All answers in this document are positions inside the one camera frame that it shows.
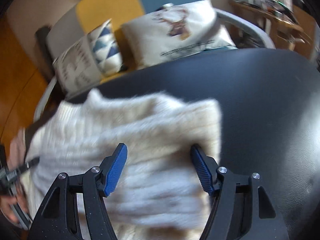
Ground wooden desk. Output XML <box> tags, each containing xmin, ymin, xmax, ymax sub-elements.
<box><xmin>230</xmin><ymin>1</ymin><xmax>304</xmax><ymax>50</ymax></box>

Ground grey yellow blue sofa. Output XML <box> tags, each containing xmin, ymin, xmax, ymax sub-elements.
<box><xmin>32</xmin><ymin>0</ymin><xmax>275</xmax><ymax>120</ymax></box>

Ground deer print pillow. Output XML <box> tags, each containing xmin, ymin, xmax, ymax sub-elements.
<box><xmin>121</xmin><ymin>0</ymin><xmax>237</xmax><ymax>69</ymax></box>

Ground white knit sweater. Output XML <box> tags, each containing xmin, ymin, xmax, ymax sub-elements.
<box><xmin>25</xmin><ymin>90</ymin><xmax>222</xmax><ymax>240</ymax></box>

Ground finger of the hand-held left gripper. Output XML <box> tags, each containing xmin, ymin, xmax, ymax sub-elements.
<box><xmin>15</xmin><ymin>156</ymin><xmax>40</xmax><ymax>175</ymax></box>

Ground wooden cabinet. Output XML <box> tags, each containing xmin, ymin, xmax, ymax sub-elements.
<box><xmin>292</xmin><ymin>5</ymin><xmax>320</xmax><ymax>65</ymax></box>

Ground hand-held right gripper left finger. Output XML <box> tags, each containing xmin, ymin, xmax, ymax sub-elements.
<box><xmin>28</xmin><ymin>143</ymin><xmax>128</xmax><ymax>240</ymax></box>

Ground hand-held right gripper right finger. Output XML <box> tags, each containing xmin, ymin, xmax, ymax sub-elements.
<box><xmin>191</xmin><ymin>144</ymin><xmax>290</xmax><ymax>240</ymax></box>

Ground pink knit garment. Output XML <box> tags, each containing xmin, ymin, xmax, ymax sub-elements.
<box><xmin>9</xmin><ymin>127</ymin><xmax>32</xmax><ymax>163</ymax></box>

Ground person's left hand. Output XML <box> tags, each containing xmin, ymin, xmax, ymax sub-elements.
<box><xmin>0</xmin><ymin>195</ymin><xmax>25</xmax><ymax>224</ymax></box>

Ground striped animal print pillow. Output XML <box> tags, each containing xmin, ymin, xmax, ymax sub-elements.
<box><xmin>52</xmin><ymin>19</ymin><xmax>123</xmax><ymax>93</ymax></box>

